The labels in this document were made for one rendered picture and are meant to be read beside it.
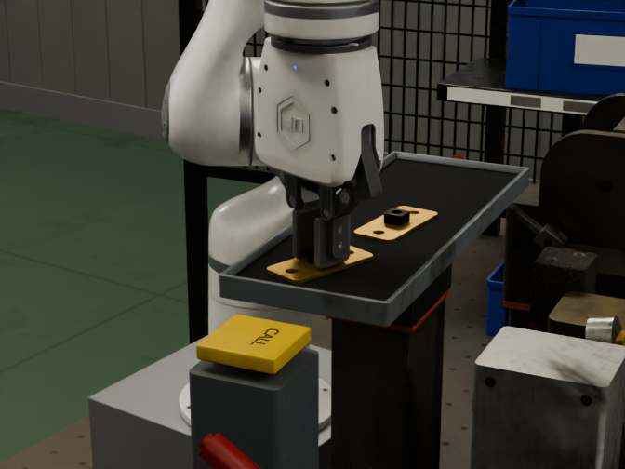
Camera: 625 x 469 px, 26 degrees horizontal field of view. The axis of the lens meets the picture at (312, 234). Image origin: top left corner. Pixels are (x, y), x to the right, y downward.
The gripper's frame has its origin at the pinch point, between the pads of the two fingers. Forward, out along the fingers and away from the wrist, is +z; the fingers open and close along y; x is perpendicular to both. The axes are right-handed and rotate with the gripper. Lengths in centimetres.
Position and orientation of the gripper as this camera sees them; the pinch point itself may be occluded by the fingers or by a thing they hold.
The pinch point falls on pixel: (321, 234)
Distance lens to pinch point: 104.8
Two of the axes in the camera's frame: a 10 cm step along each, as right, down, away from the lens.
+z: 0.0, 9.4, 3.4
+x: 7.4, -2.3, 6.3
